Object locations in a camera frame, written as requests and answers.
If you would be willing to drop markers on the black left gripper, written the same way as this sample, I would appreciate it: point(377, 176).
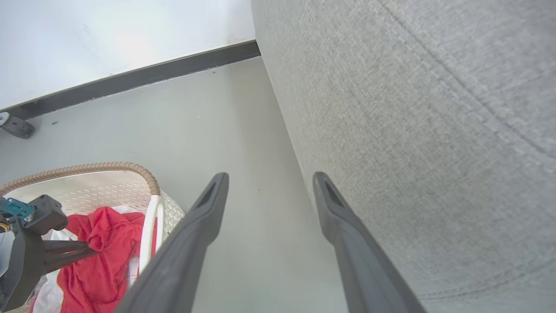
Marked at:
point(26, 265)

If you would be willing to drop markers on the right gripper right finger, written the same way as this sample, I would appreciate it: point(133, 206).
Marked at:
point(360, 261)

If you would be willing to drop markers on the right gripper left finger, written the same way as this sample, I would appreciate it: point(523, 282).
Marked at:
point(182, 261)

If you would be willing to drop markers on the red and white jersey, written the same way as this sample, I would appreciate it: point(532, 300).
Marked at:
point(100, 261)

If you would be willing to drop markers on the beige perforated laundry basket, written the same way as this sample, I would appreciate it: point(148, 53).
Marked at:
point(100, 191)

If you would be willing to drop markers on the white garment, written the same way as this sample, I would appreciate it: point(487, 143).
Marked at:
point(48, 298)

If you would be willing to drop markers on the grey fabric sofa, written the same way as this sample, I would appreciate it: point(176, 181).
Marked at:
point(434, 130)

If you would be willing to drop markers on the black baseboard strip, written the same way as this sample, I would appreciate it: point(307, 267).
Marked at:
point(152, 74)

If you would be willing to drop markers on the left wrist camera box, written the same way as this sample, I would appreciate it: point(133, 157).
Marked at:
point(45, 213)

